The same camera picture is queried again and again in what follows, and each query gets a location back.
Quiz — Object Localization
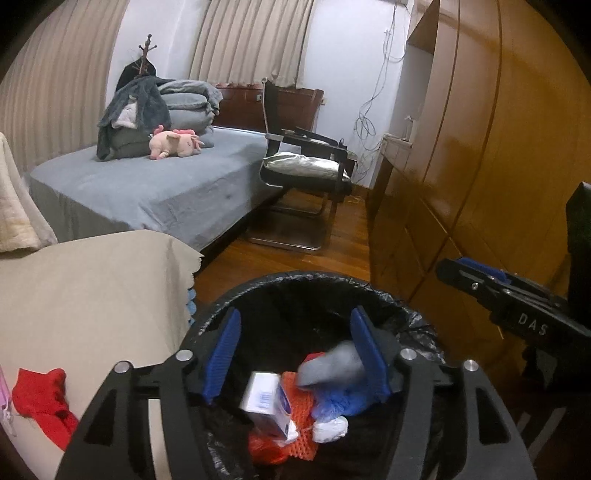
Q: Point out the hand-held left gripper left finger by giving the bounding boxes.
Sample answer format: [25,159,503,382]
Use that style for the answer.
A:
[54,307,243,480]

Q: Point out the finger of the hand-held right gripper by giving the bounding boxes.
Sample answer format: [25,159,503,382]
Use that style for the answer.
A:
[436,258,498,315]
[457,257,520,289]

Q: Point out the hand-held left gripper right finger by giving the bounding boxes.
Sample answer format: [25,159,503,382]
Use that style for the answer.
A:
[350,307,539,480]

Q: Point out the grey paper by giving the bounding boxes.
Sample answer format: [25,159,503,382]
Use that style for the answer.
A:
[295,342,365,386]

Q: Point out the blue plastic bag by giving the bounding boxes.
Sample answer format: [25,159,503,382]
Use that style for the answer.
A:
[311,378,393,422]

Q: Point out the white cardboard box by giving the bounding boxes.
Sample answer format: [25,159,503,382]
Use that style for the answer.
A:
[239,371,301,446]

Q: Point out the white tissue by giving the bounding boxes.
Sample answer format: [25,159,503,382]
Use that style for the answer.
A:
[313,415,348,444]

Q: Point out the bin with black liner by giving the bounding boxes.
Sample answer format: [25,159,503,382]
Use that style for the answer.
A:
[178,271,446,480]

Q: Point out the orange mesh net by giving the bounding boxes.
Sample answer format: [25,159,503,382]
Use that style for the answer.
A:
[277,371,320,462]

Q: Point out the red cloth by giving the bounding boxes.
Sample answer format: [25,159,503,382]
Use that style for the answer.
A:
[11,368,79,450]

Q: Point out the wooden wardrobe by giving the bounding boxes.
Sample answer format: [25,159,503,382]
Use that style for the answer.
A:
[369,0,591,393]

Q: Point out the wooden desk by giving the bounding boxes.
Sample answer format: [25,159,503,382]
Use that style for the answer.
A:
[369,133,413,217]

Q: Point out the bed with grey sheet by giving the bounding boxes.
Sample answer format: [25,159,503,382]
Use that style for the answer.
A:
[28,127,296,259]

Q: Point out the grey seat cushion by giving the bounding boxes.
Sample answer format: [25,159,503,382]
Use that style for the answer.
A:
[263,151,345,182]

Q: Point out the pink plush toy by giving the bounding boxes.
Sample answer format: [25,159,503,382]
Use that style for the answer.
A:
[148,124,205,161]

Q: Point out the olive folded blanket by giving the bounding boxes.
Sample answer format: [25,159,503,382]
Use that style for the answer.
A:
[108,127,155,158]

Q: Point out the wooden headboard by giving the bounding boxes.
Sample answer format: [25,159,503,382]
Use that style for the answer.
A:
[215,82,324,139]

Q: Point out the beige quilted blanket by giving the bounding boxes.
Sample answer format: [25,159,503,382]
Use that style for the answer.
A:
[0,131,58,254]

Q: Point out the black metal chair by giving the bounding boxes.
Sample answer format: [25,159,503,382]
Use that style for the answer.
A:
[247,78,357,252]

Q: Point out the folded grey duvets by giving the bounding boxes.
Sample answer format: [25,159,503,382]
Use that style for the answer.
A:
[159,79,223,148]

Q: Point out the black coat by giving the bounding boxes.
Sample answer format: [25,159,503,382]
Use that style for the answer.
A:
[115,62,155,93]

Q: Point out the beige curtain behind headboard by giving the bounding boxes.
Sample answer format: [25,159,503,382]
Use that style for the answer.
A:
[187,0,315,88]

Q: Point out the wooden coat rack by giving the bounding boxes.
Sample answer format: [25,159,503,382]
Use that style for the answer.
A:
[137,33,157,79]

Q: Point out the wide beige curtain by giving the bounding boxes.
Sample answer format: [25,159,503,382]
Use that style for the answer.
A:
[0,0,130,171]

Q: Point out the hanging wall cables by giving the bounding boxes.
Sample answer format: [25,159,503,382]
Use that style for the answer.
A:
[353,0,407,153]

